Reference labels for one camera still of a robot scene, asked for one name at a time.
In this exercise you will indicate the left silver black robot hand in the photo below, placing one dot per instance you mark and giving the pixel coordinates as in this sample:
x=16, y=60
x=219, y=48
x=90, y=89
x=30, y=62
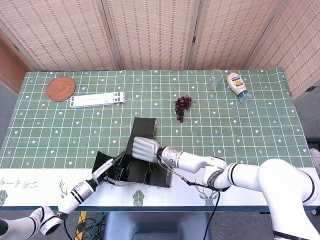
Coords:
x=102, y=171

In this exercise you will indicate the white mayonnaise squeeze bottle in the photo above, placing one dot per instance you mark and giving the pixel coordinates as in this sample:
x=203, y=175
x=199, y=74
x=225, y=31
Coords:
x=236, y=83

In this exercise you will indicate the metal screen hinge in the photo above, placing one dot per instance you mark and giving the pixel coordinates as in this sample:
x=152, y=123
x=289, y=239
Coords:
x=311, y=88

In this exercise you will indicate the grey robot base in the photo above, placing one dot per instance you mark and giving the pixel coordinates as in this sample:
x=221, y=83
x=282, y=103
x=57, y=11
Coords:
x=155, y=225

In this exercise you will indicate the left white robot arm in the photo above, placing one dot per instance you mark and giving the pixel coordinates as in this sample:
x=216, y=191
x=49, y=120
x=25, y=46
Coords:
x=75, y=197

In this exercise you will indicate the bamboo folding screen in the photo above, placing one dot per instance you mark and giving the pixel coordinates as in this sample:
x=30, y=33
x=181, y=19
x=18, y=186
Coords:
x=155, y=32

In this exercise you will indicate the brown wooden door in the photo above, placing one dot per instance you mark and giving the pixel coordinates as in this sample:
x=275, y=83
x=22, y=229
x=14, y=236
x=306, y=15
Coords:
x=10, y=70

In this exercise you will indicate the dark red grape bunch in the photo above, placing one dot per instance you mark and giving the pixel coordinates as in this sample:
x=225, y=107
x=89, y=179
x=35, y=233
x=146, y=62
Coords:
x=181, y=105

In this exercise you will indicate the white folded stand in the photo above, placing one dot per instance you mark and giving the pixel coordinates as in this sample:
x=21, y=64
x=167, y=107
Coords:
x=97, y=99

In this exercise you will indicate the black cardboard box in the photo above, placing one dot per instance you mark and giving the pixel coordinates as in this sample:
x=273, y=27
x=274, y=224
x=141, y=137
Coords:
x=143, y=127

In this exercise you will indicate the green checked deer tablecloth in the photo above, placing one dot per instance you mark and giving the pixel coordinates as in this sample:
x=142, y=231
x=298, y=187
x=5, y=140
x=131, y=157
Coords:
x=62, y=130

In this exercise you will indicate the round brown woven coaster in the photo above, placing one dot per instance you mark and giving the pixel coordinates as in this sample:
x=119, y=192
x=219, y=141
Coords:
x=60, y=89

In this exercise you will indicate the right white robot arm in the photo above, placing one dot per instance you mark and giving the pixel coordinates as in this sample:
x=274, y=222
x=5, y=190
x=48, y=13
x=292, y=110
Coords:
x=250, y=175

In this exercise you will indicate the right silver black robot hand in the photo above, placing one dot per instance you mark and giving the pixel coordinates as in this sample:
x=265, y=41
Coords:
x=146, y=150

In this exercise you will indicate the clear glass cup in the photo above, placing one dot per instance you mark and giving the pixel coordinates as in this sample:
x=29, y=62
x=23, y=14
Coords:
x=213, y=81

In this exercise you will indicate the white shoe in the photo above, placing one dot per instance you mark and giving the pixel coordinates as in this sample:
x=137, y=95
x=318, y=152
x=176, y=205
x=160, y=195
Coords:
x=315, y=160

